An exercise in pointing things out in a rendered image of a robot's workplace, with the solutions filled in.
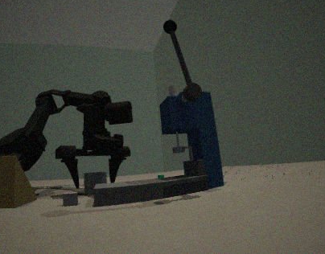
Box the blue arbor press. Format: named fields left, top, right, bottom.
left=93, top=20, right=224, bottom=207

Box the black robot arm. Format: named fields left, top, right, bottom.
left=0, top=89, right=133, bottom=171

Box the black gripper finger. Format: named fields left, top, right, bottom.
left=109, top=158, right=126, bottom=183
left=60, top=159, right=80, bottom=189

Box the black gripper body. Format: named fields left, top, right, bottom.
left=56, top=124, right=131, bottom=160

